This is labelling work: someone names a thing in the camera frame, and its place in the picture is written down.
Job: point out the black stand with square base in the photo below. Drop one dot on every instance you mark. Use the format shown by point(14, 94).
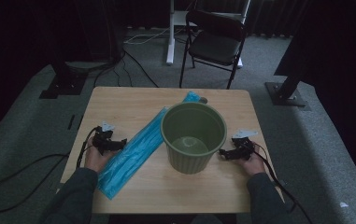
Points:
point(63, 87)

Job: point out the person's left hand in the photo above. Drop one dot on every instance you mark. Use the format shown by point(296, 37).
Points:
point(94, 160)

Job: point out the black tape strip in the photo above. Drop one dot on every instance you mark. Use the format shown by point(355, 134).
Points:
point(71, 122)
point(80, 122)

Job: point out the green plastic bin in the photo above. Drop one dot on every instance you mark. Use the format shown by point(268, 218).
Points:
point(191, 161)

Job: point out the dark curtain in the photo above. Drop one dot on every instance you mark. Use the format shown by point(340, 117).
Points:
point(269, 18)

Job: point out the black stand with bolted base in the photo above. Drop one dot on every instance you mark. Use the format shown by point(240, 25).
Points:
point(286, 95)

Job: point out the black folding chair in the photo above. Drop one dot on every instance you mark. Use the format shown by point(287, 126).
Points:
point(214, 46)

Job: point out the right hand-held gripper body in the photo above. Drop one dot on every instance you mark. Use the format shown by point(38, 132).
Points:
point(244, 146)

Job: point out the person's right hand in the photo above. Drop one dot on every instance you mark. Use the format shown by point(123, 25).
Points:
point(255, 165)

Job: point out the white paper scrap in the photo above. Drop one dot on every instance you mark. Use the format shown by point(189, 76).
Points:
point(344, 204)

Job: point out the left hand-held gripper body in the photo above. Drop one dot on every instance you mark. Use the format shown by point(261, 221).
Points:
point(102, 140)

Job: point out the blue plastic bag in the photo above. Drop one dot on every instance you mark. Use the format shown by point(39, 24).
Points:
point(129, 161)

